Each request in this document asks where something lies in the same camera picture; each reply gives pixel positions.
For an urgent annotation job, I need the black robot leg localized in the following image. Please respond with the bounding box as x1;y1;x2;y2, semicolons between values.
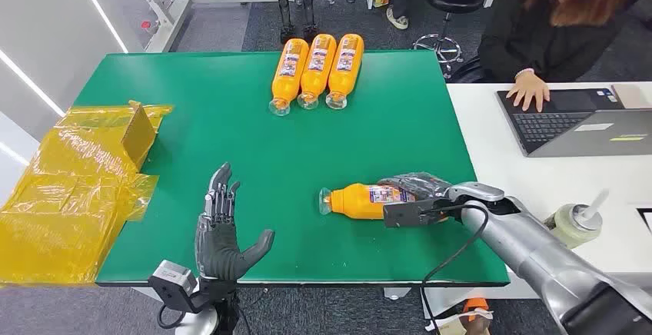
296;0;321;41
262;0;298;45

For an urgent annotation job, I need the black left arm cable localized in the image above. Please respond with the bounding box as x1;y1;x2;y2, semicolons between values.
155;303;188;330

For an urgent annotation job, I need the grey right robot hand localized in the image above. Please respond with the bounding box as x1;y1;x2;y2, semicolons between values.
377;172;454;207

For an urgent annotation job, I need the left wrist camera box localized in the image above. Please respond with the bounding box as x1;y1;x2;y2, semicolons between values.
148;260;201;314

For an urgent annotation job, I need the orange white tool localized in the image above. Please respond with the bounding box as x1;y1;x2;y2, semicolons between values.
425;297;495;335

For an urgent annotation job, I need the person's hand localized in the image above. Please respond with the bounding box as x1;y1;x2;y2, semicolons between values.
505;69;551;113

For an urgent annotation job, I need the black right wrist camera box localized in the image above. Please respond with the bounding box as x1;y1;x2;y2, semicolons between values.
383;201;462;229

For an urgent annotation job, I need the black stool with chrome base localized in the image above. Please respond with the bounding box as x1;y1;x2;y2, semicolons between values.
412;0;485;79

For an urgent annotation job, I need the orange bottle with clear cap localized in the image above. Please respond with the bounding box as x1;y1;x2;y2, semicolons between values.
297;33;338;111
268;38;310;117
318;182;452;221
325;33;365;111

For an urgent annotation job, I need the grey laptop lid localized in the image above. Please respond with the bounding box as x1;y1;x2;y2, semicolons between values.
529;108;652;158

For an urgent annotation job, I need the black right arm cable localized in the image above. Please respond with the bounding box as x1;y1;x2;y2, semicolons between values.
418;201;491;335

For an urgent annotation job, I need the green table mat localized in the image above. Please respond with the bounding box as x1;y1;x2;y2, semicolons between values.
73;50;511;288

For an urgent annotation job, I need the beige pad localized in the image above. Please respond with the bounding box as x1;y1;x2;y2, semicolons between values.
610;84;652;110

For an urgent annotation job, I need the yellow taped cardboard box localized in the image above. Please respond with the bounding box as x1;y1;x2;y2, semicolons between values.
0;101;175;288

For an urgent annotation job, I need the dark open laptop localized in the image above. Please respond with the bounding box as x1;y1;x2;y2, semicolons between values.
496;87;625;158

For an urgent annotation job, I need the white desk frame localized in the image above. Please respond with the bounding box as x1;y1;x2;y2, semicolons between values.
127;0;360;54

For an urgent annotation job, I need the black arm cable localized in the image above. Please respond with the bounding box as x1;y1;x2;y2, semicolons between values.
418;201;491;335
155;303;188;330

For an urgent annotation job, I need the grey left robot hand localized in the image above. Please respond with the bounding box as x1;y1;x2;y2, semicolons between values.
194;162;276;282

